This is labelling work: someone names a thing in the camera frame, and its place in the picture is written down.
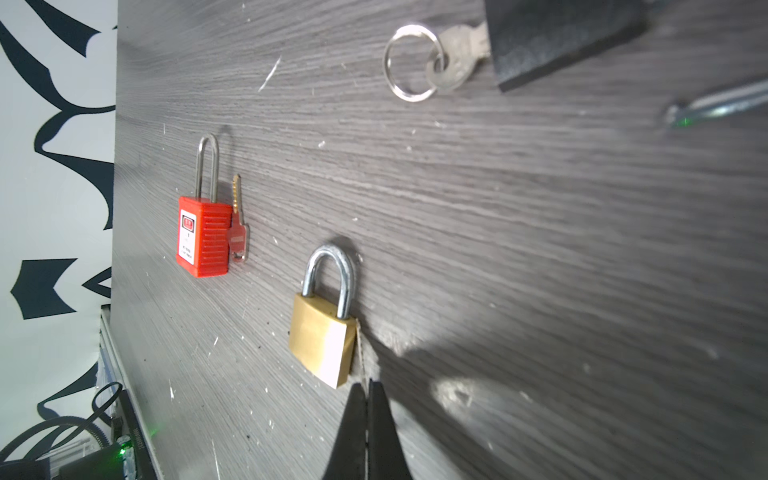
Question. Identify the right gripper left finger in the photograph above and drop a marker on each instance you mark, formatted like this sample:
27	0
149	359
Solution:
349	452

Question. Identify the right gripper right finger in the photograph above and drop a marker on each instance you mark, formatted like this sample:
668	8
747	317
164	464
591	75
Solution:
385	457

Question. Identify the small silver padlock key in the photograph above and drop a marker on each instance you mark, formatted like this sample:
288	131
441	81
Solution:
360	351

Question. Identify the large brass padlock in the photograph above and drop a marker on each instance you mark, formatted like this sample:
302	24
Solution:
322	333

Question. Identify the silver brass key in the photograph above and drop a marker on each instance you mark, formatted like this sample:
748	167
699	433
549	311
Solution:
238	235

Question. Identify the red padlock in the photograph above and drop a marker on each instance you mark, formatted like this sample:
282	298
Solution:
203	223

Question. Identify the black padlock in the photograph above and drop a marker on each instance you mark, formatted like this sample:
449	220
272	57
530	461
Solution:
524	40

